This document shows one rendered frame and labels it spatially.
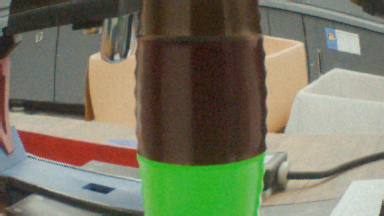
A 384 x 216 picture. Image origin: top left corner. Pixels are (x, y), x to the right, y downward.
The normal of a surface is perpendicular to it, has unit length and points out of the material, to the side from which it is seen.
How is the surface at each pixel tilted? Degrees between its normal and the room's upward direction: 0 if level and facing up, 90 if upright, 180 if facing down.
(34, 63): 90
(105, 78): 90
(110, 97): 88
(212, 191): 104
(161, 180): 76
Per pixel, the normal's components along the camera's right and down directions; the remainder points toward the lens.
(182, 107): -0.26, 0.42
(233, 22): 0.48, 0.40
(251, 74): 0.68, -0.11
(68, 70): -0.39, 0.18
